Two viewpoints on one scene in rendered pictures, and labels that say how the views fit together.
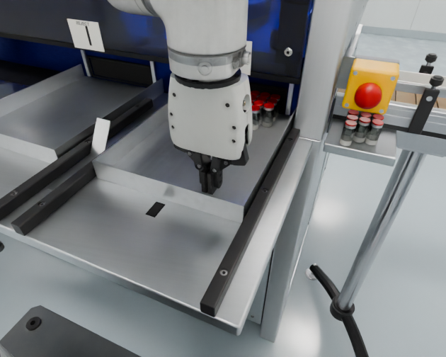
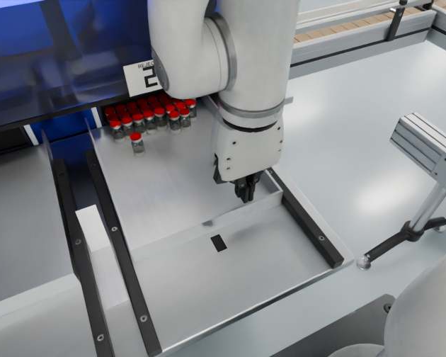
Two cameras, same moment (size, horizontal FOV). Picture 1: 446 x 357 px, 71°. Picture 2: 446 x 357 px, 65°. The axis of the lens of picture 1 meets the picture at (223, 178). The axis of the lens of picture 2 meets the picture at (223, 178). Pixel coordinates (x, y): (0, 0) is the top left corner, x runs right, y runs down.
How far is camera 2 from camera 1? 0.38 m
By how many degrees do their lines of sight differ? 36
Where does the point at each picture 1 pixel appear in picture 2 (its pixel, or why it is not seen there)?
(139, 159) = (142, 219)
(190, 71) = (268, 120)
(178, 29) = (262, 95)
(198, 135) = (253, 162)
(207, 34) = (282, 88)
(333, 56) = not seen: hidden behind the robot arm
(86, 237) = (208, 304)
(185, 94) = (247, 137)
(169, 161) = (169, 201)
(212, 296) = (335, 253)
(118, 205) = (190, 264)
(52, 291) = not seen: outside the picture
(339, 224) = not seen: hidden behind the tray
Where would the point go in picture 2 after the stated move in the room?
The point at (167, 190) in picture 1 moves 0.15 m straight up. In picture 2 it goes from (216, 222) to (215, 154)
